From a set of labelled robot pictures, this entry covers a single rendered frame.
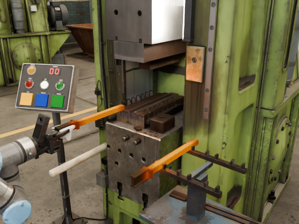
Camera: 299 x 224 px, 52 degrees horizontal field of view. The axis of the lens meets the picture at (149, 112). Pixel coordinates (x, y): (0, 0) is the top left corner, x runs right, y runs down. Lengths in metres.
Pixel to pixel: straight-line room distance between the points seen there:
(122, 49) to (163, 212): 0.83
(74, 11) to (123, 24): 9.26
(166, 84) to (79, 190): 1.28
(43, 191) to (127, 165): 1.29
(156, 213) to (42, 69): 1.09
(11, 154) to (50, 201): 1.59
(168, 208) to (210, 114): 0.50
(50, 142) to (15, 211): 0.30
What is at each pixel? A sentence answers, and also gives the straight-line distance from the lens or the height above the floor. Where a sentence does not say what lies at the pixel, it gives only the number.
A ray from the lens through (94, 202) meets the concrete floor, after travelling 2.66.
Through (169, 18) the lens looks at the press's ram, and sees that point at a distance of 1.60.
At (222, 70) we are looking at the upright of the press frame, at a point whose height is 1.26.
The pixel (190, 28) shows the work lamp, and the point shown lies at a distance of 1.49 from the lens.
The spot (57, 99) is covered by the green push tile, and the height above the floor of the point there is 1.02.
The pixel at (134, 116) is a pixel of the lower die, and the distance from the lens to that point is 1.66.
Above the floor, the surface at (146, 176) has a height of 0.93.
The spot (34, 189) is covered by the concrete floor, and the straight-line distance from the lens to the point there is 2.95.
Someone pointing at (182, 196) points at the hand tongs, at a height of 0.69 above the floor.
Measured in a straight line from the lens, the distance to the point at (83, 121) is 1.39.
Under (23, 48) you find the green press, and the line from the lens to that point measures 6.34.
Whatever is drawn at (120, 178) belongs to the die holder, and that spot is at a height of 0.59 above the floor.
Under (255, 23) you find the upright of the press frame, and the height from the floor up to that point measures 1.45.
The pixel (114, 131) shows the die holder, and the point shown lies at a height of 0.88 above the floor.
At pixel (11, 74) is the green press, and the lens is 6.37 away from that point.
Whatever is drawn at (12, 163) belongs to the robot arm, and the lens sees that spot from 1.20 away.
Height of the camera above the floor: 1.57
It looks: 20 degrees down
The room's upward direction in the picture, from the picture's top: straight up
